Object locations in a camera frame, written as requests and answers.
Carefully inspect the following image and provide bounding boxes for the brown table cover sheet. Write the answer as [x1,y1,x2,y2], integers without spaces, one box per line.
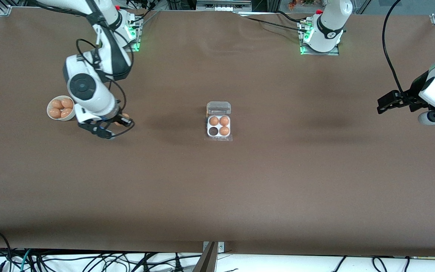
[0,7,435,258]

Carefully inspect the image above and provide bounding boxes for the dark grey mount bar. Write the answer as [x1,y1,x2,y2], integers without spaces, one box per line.
[193,242,218,272]

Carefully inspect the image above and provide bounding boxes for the tangle of black cables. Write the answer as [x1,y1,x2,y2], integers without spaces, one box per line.
[32,251,203,272]

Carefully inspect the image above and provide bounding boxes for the grey metal unit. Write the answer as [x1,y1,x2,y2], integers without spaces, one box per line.
[196,0,253,12]

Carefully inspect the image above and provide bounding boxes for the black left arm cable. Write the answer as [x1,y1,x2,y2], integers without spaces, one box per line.
[382,0,405,93]

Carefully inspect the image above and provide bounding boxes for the orange toy items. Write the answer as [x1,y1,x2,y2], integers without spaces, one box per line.
[287,0,316,10]

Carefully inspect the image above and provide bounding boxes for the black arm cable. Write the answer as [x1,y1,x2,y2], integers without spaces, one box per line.
[76,38,135,139]
[382,0,405,93]

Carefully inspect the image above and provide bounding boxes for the teal cable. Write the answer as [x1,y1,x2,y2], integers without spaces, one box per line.
[20,249,33,272]

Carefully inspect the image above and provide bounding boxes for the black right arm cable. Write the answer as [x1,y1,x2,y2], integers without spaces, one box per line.
[76,38,135,139]

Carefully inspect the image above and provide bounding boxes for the small metal bracket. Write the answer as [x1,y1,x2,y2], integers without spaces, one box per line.
[202,242,225,253]

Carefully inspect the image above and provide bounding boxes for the white bowl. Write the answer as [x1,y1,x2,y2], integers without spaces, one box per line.
[47,95,77,121]

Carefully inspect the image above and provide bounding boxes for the clear plastic egg box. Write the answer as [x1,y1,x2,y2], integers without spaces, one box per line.
[205,101,233,142]

